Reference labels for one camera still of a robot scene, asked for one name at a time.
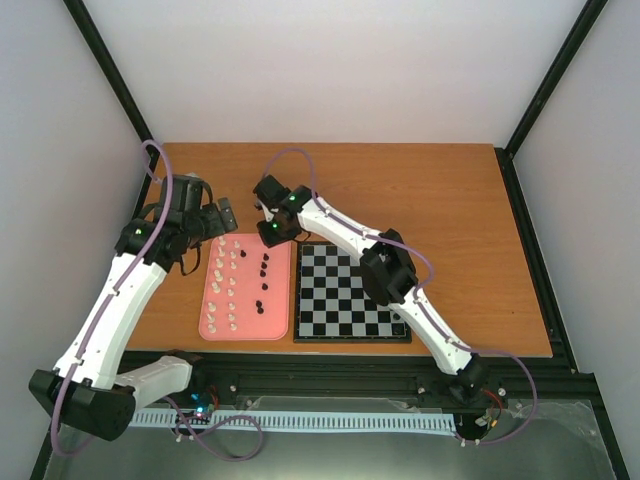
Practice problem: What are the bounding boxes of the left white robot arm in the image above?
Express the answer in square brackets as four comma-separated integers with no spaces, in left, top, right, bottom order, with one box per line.
[28,175,237,441]

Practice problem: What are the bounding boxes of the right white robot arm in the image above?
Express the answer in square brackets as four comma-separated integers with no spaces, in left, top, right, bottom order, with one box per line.
[253,175,488,405]

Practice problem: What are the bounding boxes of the pink plastic tray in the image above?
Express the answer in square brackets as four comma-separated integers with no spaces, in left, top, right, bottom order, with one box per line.
[198,233,292,342]

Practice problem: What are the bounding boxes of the black white chessboard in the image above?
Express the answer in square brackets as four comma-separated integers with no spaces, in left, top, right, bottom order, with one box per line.
[293,242,411,343]

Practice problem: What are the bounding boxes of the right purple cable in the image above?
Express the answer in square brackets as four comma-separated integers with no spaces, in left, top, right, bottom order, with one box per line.
[263,147,539,447]

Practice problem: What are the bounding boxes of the purple cable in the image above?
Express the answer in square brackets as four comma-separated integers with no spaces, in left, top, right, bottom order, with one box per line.
[263,147,539,447]
[49,139,263,459]

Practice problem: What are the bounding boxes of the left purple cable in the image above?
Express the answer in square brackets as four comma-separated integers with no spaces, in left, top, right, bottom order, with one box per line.
[49,139,263,459]

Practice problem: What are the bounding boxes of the light blue slotted cable duct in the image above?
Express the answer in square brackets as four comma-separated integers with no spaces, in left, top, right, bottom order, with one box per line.
[130,405,459,437]

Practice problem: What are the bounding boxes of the black aluminium frame rail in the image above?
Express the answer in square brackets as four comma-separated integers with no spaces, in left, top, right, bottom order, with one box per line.
[197,352,599,406]

